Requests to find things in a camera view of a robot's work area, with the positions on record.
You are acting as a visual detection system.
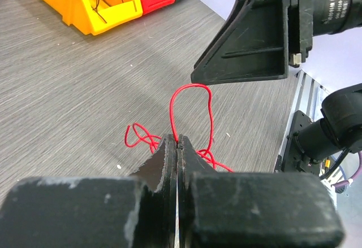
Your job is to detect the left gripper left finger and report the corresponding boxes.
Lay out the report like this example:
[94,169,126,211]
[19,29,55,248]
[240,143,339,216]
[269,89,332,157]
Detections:
[1,135,177,247]

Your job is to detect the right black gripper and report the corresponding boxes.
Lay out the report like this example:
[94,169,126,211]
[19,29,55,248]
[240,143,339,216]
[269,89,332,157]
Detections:
[191,0,313,85]

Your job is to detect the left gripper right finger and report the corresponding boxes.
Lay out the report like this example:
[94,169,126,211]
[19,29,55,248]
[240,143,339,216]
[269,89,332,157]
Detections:
[177,135,345,247]

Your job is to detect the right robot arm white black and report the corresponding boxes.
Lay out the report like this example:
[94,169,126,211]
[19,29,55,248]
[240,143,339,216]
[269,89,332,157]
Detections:
[191,0,361,179]

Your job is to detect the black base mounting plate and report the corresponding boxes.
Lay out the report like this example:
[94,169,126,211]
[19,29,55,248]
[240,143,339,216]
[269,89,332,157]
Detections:
[274,110,320,176]

